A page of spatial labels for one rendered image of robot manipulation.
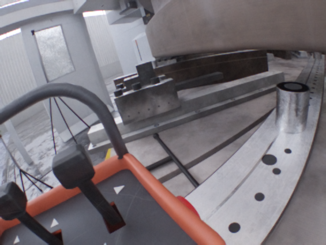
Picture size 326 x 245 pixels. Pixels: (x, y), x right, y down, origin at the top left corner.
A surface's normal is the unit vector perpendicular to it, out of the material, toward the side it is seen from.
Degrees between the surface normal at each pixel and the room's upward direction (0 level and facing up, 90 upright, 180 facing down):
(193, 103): 72
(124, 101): 90
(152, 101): 90
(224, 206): 0
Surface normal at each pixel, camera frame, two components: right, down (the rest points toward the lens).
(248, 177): -0.25, -0.87
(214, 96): 0.11, 0.08
